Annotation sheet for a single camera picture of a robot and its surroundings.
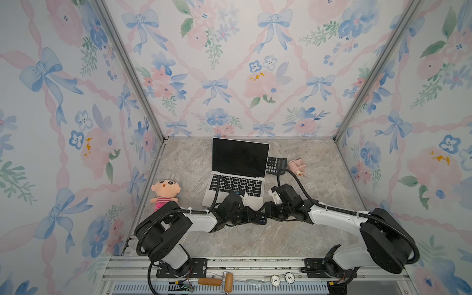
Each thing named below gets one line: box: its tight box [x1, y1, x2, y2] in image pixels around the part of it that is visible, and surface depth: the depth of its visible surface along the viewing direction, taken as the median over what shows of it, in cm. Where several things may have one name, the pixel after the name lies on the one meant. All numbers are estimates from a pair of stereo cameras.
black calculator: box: [266, 156, 288, 176], surface depth 106 cm
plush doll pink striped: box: [149, 179, 181, 213], surface depth 91 cm
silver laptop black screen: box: [201, 137, 270, 212], surface depth 100 cm
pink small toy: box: [287, 157, 307, 177], surface depth 103 cm
